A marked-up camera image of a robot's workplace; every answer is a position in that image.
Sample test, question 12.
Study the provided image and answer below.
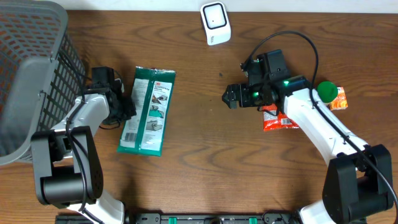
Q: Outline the red snack bag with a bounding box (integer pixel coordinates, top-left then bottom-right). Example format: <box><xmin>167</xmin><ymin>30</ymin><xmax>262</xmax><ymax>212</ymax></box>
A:
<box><xmin>262</xmin><ymin>105</ymin><xmax>299</xmax><ymax>132</ymax></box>

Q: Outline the small orange carton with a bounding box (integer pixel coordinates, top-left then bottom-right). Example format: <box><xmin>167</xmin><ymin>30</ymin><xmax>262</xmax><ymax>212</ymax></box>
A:
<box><xmin>329</xmin><ymin>86</ymin><xmax>348</xmax><ymax>111</ymax></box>

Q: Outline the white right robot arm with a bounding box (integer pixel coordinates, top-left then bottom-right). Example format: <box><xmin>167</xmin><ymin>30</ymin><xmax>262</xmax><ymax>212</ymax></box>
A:
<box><xmin>221</xmin><ymin>77</ymin><xmax>397</xmax><ymax>223</ymax></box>

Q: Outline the green lid jar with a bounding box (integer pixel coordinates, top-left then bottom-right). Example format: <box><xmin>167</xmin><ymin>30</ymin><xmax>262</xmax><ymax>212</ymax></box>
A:
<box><xmin>317</xmin><ymin>81</ymin><xmax>338</xmax><ymax>104</ymax></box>

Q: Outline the white barcode scanner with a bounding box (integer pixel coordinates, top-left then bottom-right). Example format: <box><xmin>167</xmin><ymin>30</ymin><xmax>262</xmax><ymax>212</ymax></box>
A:
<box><xmin>200</xmin><ymin>1</ymin><xmax>231</xmax><ymax>46</ymax></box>

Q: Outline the grey plastic mesh basket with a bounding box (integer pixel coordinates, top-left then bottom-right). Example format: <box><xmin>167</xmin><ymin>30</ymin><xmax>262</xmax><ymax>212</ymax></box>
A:
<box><xmin>1</xmin><ymin>1</ymin><xmax>86</xmax><ymax>165</ymax></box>

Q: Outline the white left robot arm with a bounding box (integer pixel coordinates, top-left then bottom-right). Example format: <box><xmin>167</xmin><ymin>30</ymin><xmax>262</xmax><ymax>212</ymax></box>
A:
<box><xmin>30</xmin><ymin>94</ymin><xmax>132</xmax><ymax>223</ymax></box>

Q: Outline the green 3M wipes pack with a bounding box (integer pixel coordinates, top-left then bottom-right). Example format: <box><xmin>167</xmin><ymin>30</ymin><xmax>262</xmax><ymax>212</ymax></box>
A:
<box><xmin>117</xmin><ymin>67</ymin><xmax>176</xmax><ymax>157</ymax></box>

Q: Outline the black mounting rail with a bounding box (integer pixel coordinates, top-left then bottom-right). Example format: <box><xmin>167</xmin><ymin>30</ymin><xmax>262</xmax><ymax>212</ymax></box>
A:
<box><xmin>55</xmin><ymin>212</ymin><xmax>304</xmax><ymax>224</ymax></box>

